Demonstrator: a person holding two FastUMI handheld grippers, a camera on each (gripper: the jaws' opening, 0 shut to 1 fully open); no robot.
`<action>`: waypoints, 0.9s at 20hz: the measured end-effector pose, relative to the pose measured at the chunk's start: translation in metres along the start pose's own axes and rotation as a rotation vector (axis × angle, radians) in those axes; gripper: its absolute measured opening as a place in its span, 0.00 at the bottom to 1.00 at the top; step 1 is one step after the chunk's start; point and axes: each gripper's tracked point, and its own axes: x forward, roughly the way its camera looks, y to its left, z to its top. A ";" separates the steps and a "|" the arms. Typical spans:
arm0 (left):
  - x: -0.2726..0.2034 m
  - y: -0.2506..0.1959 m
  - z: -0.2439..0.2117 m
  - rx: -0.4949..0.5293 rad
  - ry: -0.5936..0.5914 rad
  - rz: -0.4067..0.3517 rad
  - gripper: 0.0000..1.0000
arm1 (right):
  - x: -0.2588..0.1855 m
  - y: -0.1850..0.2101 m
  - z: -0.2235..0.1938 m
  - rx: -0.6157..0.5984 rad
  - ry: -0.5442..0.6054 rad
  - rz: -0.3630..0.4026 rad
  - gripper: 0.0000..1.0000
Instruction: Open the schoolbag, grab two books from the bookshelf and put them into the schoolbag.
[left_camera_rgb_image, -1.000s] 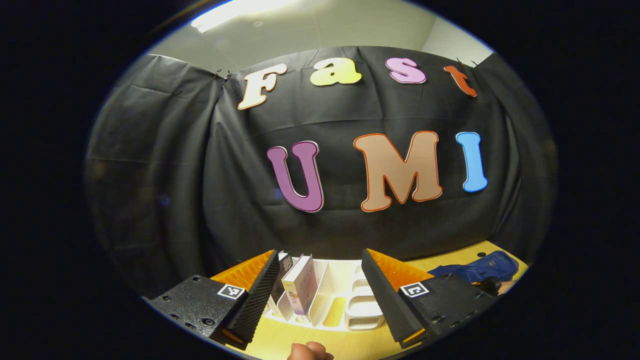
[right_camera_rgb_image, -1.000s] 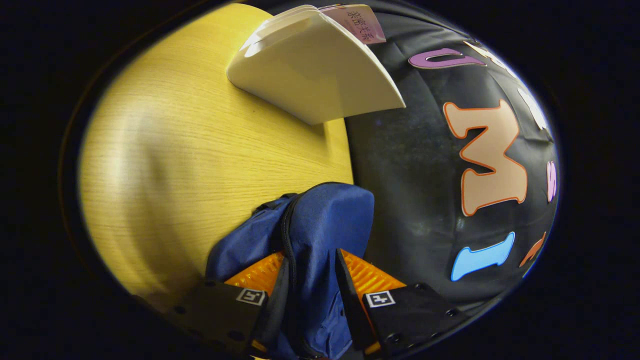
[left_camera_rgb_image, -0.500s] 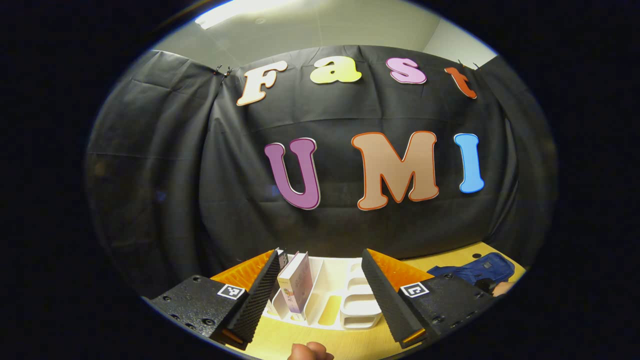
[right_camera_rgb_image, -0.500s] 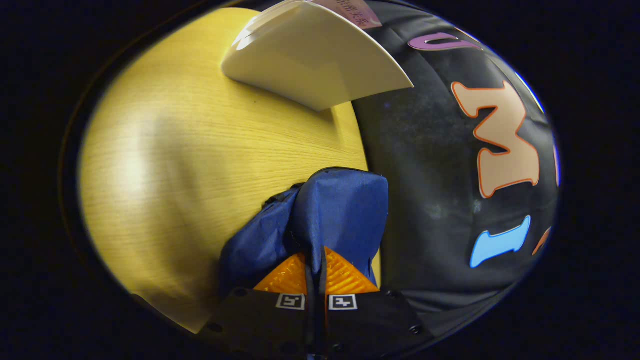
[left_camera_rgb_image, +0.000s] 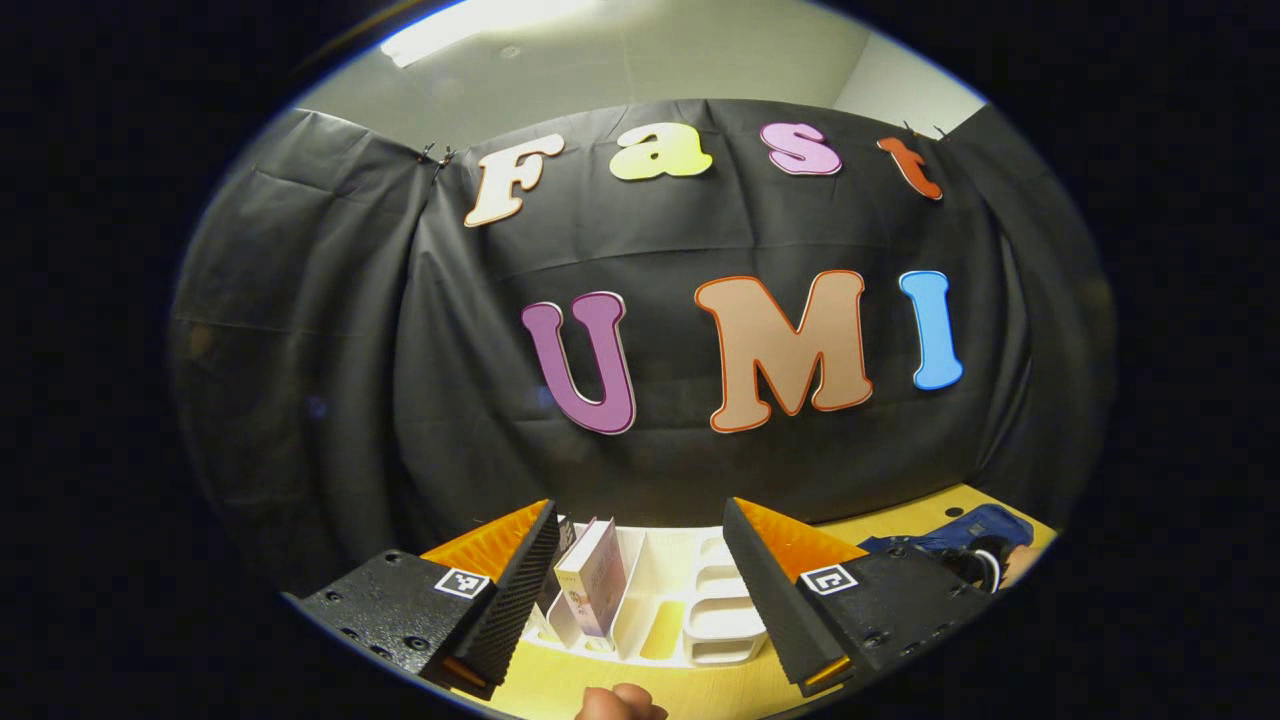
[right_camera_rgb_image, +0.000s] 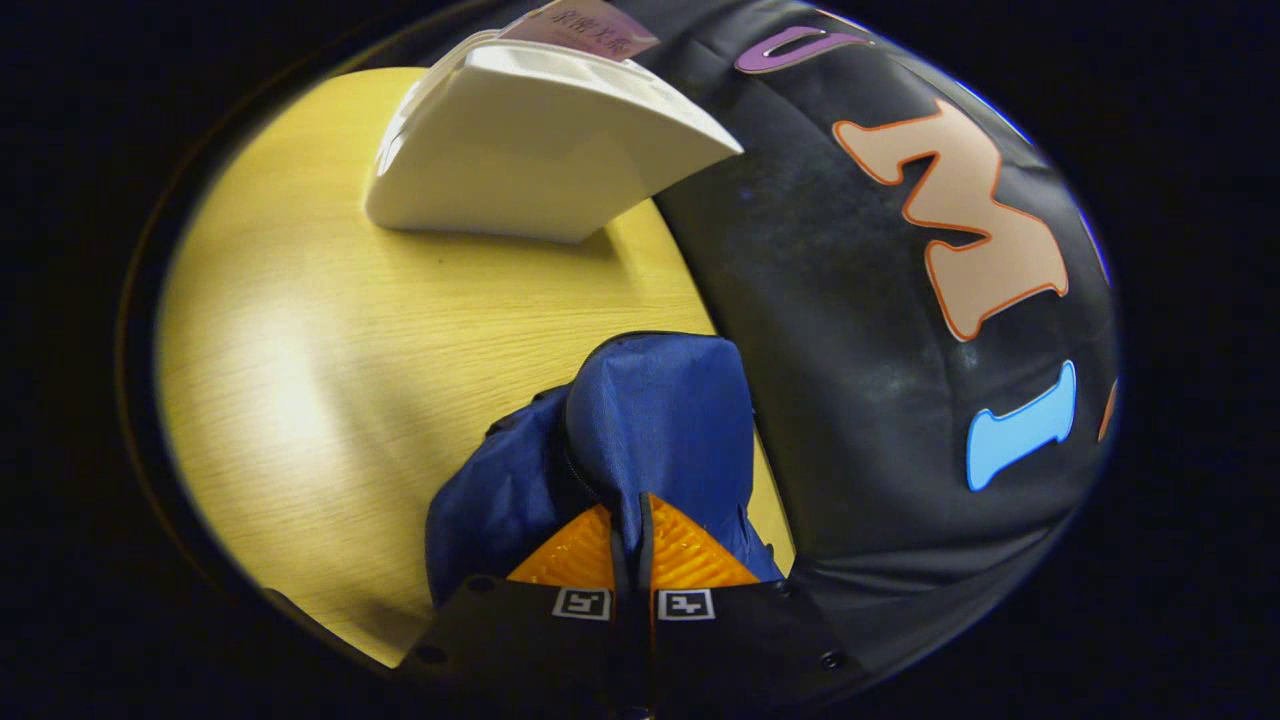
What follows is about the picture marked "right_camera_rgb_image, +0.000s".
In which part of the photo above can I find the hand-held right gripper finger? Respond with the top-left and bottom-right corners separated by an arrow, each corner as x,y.
395,503 -> 633,716
638,492 -> 871,713

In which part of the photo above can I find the blue schoolbag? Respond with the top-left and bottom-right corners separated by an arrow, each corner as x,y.
425,332 -> 786,611

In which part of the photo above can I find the white plastic bookshelf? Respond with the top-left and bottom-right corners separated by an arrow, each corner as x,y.
365,28 -> 746,244

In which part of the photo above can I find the pink cover book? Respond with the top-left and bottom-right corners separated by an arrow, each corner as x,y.
500,0 -> 661,61

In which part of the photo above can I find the black backdrop cloth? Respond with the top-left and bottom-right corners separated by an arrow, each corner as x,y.
610,0 -> 1121,691

